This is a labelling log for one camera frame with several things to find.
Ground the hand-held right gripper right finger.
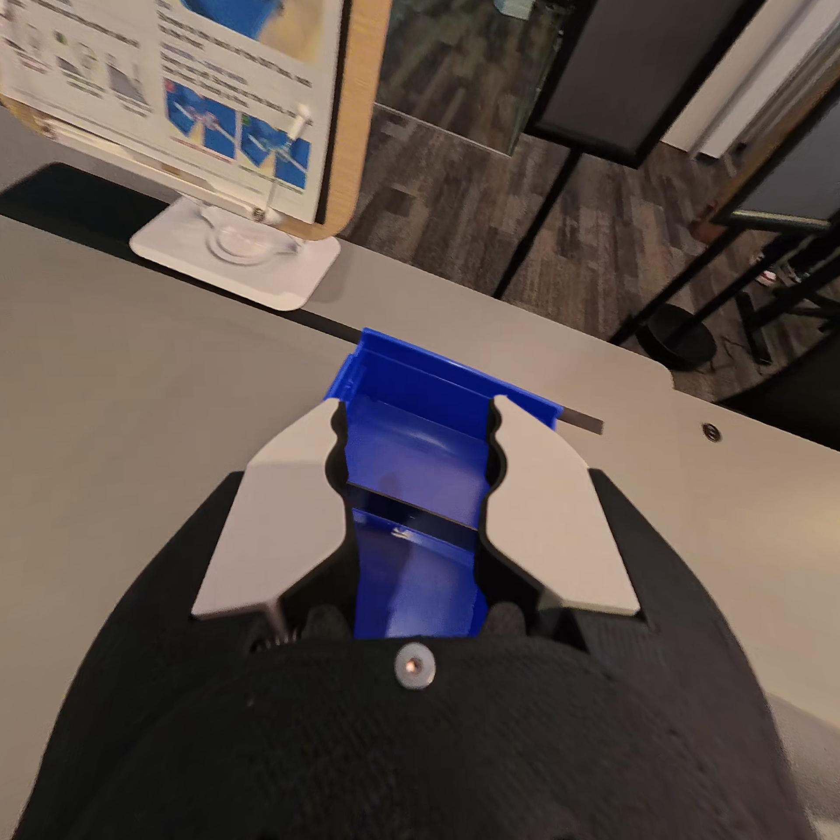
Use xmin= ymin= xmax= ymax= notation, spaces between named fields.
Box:
xmin=478 ymin=394 xmax=641 ymax=635

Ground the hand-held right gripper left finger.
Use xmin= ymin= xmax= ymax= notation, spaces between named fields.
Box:
xmin=192 ymin=399 xmax=360 ymax=642

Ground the blue plastic bin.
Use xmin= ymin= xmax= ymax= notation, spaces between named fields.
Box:
xmin=323 ymin=328 xmax=564 ymax=639

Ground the black round stand base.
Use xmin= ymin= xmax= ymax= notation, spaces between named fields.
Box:
xmin=635 ymin=303 xmax=718 ymax=371

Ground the black stand rod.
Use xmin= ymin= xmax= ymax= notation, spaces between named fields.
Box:
xmin=609 ymin=223 xmax=719 ymax=345

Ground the black textured pad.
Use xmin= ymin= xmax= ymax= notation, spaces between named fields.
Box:
xmin=0 ymin=164 xmax=173 ymax=240

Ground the black framed board stand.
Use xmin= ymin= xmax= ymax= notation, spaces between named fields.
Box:
xmin=712 ymin=0 xmax=840 ymax=368
xmin=492 ymin=0 xmax=769 ymax=299

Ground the instruction sheet on stand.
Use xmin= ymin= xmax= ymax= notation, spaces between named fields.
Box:
xmin=0 ymin=0 xmax=393 ymax=312

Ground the printed instruction poster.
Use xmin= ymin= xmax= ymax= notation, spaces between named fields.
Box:
xmin=0 ymin=0 xmax=345 ymax=221

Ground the wire page holder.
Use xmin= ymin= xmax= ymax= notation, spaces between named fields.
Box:
xmin=256 ymin=105 xmax=315 ymax=221

